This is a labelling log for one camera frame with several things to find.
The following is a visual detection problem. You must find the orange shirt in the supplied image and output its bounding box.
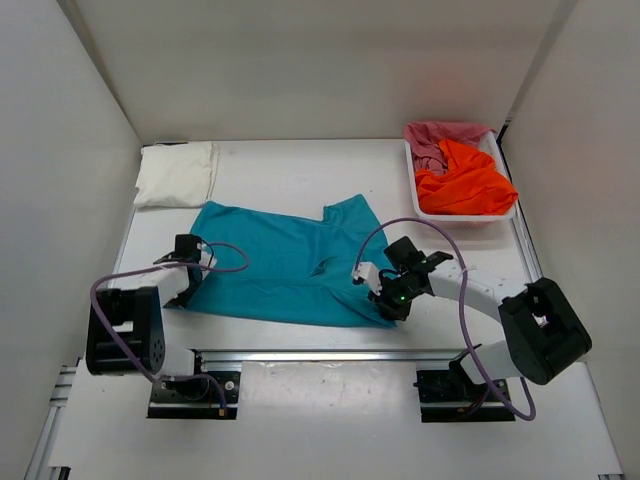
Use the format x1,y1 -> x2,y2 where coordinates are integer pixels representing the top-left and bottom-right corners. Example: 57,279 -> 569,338
415,139 -> 518,216

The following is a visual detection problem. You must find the white t shirt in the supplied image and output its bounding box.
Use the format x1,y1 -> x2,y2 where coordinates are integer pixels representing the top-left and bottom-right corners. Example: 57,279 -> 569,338
133,141 -> 219,209

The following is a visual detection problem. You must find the purple cable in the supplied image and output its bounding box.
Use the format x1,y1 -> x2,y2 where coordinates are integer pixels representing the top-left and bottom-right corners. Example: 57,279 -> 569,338
353,217 -> 537,422
90,242 -> 251,419

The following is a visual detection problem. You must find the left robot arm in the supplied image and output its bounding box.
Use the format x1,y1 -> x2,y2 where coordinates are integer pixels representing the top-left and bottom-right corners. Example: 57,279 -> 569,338
85,234 -> 216,400

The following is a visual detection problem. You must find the white front cover board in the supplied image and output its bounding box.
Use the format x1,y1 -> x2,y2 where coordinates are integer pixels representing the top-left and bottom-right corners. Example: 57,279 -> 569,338
50,362 -> 622,479

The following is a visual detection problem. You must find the pink shirt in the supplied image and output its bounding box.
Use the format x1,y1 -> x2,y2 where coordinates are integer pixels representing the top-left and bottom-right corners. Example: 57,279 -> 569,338
403,121 -> 495,175

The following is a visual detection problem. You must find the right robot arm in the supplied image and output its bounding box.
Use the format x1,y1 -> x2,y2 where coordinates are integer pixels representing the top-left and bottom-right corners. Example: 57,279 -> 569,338
352,237 -> 592,400

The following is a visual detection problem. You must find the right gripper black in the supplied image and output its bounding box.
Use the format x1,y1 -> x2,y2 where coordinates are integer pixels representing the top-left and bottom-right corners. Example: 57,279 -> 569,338
368,276 -> 422,324

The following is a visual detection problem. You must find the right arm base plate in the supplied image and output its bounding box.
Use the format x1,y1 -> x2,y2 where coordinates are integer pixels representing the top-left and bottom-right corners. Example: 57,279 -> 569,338
413,370 -> 515,424

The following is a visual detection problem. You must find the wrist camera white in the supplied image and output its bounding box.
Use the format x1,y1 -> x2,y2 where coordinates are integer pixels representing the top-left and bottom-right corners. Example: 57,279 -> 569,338
199,243 -> 217,269
351,262 -> 382,298

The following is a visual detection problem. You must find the white laundry basket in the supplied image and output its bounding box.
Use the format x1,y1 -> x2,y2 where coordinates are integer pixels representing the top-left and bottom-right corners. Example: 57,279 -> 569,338
404,131 -> 517,228

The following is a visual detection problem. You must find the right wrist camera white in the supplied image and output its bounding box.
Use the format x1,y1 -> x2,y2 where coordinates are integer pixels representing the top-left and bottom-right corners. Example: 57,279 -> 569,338
351,262 -> 382,298

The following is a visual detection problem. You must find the teal polo shirt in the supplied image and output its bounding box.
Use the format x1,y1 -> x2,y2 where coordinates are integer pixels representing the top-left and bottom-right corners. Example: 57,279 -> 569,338
186,195 -> 391,328

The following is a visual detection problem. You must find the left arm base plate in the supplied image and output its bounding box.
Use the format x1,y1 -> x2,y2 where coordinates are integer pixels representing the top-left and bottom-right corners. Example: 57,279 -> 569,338
147,363 -> 242,421

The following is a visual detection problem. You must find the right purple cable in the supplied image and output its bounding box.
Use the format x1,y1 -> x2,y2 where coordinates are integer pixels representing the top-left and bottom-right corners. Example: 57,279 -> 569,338
353,217 -> 537,422

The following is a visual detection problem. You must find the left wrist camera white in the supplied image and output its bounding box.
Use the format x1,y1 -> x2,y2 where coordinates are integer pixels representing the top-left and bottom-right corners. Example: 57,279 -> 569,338
199,243 -> 217,269

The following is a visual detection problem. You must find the aluminium frame rail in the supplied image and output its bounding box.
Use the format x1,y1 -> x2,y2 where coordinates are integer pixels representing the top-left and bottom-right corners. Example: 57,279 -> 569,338
196,349 -> 461,363

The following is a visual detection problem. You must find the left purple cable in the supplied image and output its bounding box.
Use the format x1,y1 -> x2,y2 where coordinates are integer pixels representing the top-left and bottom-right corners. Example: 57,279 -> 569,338
90,242 -> 251,419

